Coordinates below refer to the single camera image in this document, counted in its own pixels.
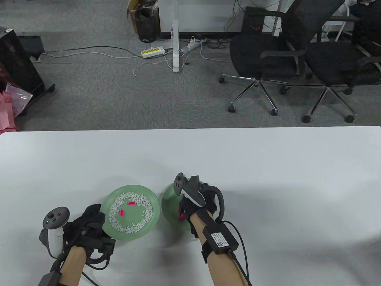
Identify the black floor cable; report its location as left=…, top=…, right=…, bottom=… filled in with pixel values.
left=42, top=46, right=173, bottom=58

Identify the person's right forearm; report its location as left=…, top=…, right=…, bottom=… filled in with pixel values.
left=189, top=213, right=253, bottom=286

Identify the person's right hand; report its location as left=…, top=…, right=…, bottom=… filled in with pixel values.
left=178, top=182, right=223, bottom=239

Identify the white power strip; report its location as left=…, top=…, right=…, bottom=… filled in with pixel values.
left=179, top=36, right=209, bottom=55

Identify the black right glove cable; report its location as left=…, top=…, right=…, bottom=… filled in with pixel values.
left=222, top=220, right=253, bottom=286

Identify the person's left hand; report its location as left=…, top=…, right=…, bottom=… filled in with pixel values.
left=63, top=204, right=111, bottom=252

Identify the cardboard box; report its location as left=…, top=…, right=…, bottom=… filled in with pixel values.
left=127, top=0, right=140, bottom=34

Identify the grey white controller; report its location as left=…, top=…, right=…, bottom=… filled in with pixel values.
left=174, top=172, right=224, bottom=223
left=39, top=206, right=70, bottom=258

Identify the pile of white rice grains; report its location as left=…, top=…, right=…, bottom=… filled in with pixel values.
left=109, top=192, right=154, bottom=234

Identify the yellow power strip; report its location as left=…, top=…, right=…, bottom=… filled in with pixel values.
left=140, top=47, right=166, bottom=59

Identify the black mesh office chair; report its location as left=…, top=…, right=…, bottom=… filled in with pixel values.
left=218, top=0, right=346, bottom=116
left=302, top=13, right=381, bottom=124

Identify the black glove cable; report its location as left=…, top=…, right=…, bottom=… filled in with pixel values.
left=51, top=249, right=110, bottom=286
left=222, top=220, right=253, bottom=286

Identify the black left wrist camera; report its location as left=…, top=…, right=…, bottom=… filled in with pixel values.
left=97, top=238, right=116, bottom=257

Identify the pink paper stack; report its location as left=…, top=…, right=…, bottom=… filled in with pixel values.
left=0, top=92, right=19, bottom=134

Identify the pink plastic bag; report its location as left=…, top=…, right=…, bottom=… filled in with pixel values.
left=3, top=83, right=33, bottom=117

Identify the black left forearm sensor box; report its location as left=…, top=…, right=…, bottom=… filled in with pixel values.
left=38, top=271, right=61, bottom=286

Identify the white desk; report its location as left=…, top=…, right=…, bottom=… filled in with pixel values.
left=159, top=0, right=283, bottom=73

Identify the black left glove cable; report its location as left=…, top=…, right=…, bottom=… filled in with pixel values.
left=51, top=249, right=110, bottom=286

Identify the white floor cable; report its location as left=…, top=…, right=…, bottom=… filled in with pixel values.
left=39, top=51, right=143, bottom=59

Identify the white stool frame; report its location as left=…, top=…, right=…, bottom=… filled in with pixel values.
left=322, top=4, right=350, bottom=42

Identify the black rolling cabinet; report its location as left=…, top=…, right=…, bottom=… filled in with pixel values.
left=0, top=27, right=56, bottom=116

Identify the black bag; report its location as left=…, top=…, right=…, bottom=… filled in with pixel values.
left=350, top=0, right=381, bottom=57

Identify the black right forearm sensor box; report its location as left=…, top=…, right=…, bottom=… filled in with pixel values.
left=203, top=223, right=239, bottom=254

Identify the black trash bin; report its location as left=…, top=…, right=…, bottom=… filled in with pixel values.
left=134, top=5, right=160, bottom=43

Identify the grey white left controller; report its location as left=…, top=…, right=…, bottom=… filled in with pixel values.
left=39, top=206, right=70, bottom=258

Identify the grey white right controller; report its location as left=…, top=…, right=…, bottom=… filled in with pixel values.
left=174, top=172, right=224, bottom=223

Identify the black computer tower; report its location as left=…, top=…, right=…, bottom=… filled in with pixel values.
left=242, top=7, right=267, bottom=35

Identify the person's left forearm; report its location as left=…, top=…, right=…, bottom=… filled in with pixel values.
left=58, top=246, right=87, bottom=286

